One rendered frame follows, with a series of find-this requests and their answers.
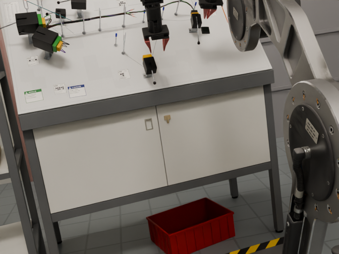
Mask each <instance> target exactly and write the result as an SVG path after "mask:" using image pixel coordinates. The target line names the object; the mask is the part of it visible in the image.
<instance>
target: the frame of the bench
mask: <svg viewBox="0 0 339 254"><path fill-rule="evenodd" d="M263 90H264V100H265V110H266V121H267V131H268V141H269V152H270V161H268V162H264V163H260V164H256V165H252V166H248V167H243V168H239V169H235V170H231V171H227V172H223V173H218V174H214V175H210V176H206V177H202V178H198V179H193V180H189V181H185V182H180V183H176V184H172V185H167V186H164V187H160V188H155V189H151V190H147V191H144V192H140V193H136V194H131V195H127V196H123V197H119V198H115V199H111V200H106V201H102V202H98V203H94V204H90V205H85V206H81V207H77V208H73V209H68V210H64V211H60V212H56V213H52V214H51V213H50V208H49V204H48V199H47V194H46V190H45V185H44V181H43V176H42V171H41V167H40V162H39V158H38V153H37V148H36V144H35V139H34V134H33V129H31V130H26V131H22V132H23V136H24V141H25V145H26V150H27V154H28V159H29V163H30V168H31V172H32V177H33V181H34V186H35V190H36V195H37V199H38V204H39V208H40V213H41V217H42V222H43V227H44V231H45V236H46V240H47V245H48V249H49V254H60V253H59V248H58V244H60V243H62V238H61V233H60V228H59V224H58V221H62V220H66V219H70V218H74V217H78V216H82V215H86V214H90V213H94V212H98V211H102V210H106V209H110V208H115V207H119V206H123V205H127V204H131V203H135V202H139V201H143V200H147V199H151V198H155V197H160V196H164V195H168V194H172V193H176V192H180V191H184V190H187V189H191V188H196V187H200V186H204V185H208V184H212V183H216V182H220V181H224V180H228V179H229V183H230V192H231V196H232V198H233V199H236V198H237V197H238V196H239V194H238V185H237V177H240V176H244V175H249V174H253V173H257V172H261V171H265V170H268V172H269V183H270V193H271V203H272V213H273V223H274V229H275V231H276V232H278V233H281V232H283V230H284V218H283V208H282V201H281V191H280V179H279V169H278V158H277V147H276V137H275V126H274V115H273V104H272V93H271V84H267V85H263Z"/></svg>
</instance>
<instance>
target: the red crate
mask: <svg viewBox="0 0 339 254"><path fill-rule="evenodd" d="M233 214H234V212H233V211H231V210H229V209H227V208H225V207H224V206H222V205H220V204H218V203H216V202H214V201H212V200H211V199H209V198H207V197H205V198H202V199H199V200H196V201H193V202H190V203H187V204H184V205H181V206H178V207H175V208H172V209H169V210H166V211H163V212H160V213H157V214H154V215H151V216H148V217H146V219H147V220H148V226H149V232H150V238H151V240H152V242H154V243H155V244H156V245H157V246H158V247H159V248H160V249H161V250H163V251H164V253H166V254H190V253H193V252H195V251H198V250H201V249H203V248H206V247H208V246H211V245H213V244H216V243H218V242H221V241H224V240H226V239H229V238H231V237H234V236H235V227H234V219H233Z"/></svg>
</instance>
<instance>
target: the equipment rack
mask: <svg viewBox="0 0 339 254"><path fill-rule="evenodd" d="M0 84H1V88H2V93H3V97H4V101H5V106H6V110H7V114H8V119H9V123H10V128H11V132H12V136H13V141H14V145H13V143H12V138H11V134H10V130H9V125H8V121H7V117H6V112H5V108H4V104H3V99H2V95H1V90H0V135H1V139H2V143H3V147H1V149H2V152H1V161H0V180H3V179H7V178H11V182H12V186H13V190H14V194H15V199H16V203H17V207H18V212H19V216H20V220H21V221H20V222H16V223H11V224H7V225H3V226H0V254H47V253H46V249H45V245H44V240H43V236H42V231H41V227H40V222H39V218H38V213H37V208H36V204H35V199H34V195H33V191H32V186H31V182H30V177H29V173H28V168H27V164H26V159H25V155H24V150H23V146H22V142H21V137H20V133H19V128H18V124H17V119H16V115H15V110H14V106H13V101H12V97H11V92H10V88H9V84H8V79H7V74H6V70H5V65H4V61H3V56H2V52H1V47H0ZM19 170H20V171H21V176H22V181H23V185H24V189H25V194H26V198H27V203H28V207H29V211H30V216H31V219H30V217H29V213H28V209H27V204H26V200H25V196H24V191H23V187H22V183H21V178H20V174H19ZM32 229H33V230H32Z"/></svg>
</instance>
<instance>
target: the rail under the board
mask: <svg viewBox="0 0 339 254"><path fill-rule="evenodd" d="M273 83H274V71H273V70H267V71H262V72H256V73H251V74H245V75H240V76H234V77H228V78H223V79H217V80H212V81H206V82H201V83H195V84H190V85H184V86H178V87H173V88H167V89H162V90H156V91H151V92H145V93H140V94H134V95H129V96H123V97H118V98H112V99H107V100H101V101H95V102H90V103H84V104H78V105H73V106H67V107H62V108H56V109H51V110H45V111H40V112H34V113H29V114H23V115H19V116H18V117H19V122H20V126H21V131H26V130H31V129H36V128H41V127H45V126H50V125H56V124H61V123H67V122H72V121H77V120H82V119H88V118H93V117H98V116H103V115H109V114H114V113H119V112H124V111H130V110H135V109H140V108H145V107H151V106H156V105H162V104H167V103H172V102H177V101H183V100H188V99H193V98H199V97H204V96H209V95H214V94H220V93H225V92H230V91H236V90H241V89H246V88H252V87H257V86H262V85H267V84H273Z"/></svg>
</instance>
